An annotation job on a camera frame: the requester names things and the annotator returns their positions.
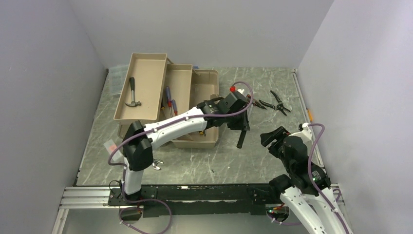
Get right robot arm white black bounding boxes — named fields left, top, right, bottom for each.
left=260, top=123, right=352, bottom=234

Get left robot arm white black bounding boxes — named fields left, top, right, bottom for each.
left=120, top=91, right=252, bottom=205

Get claw hammer yellow black handle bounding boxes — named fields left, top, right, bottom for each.
left=125, top=77, right=142, bottom=107

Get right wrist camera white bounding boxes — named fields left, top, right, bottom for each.
left=298, top=122, right=313, bottom=141

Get orange object at table edge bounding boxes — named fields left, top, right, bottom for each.
left=306, top=109, right=313, bottom=122

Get orange handled pliers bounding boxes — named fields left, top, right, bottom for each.
left=246, top=94, right=266, bottom=110

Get small clear box red label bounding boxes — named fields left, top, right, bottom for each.
left=104, top=139, right=124, bottom=163

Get translucent brown tool box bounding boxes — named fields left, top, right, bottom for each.
left=113, top=53, right=220, bottom=139

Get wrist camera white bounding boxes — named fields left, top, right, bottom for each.
left=229, top=86, right=247, bottom=96
left=298, top=122, right=313, bottom=141

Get black needle-nose pliers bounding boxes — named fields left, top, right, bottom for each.
left=270, top=90, right=291, bottom=116

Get blue handle red collar screwdriver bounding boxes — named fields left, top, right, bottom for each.
left=171, top=99, right=178, bottom=116

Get aluminium rail frame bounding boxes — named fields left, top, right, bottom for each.
left=59, top=186, right=110, bottom=209

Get red handled screwdriver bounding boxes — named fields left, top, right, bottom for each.
left=165, top=86, right=172, bottom=117

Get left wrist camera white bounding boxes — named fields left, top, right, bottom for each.
left=229, top=86, right=247, bottom=96

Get large silver open-end wrench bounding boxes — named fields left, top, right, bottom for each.
left=152, top=159, right=164, bottom=171

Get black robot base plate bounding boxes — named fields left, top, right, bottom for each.
left=107, top=183, right=281, bottom=217

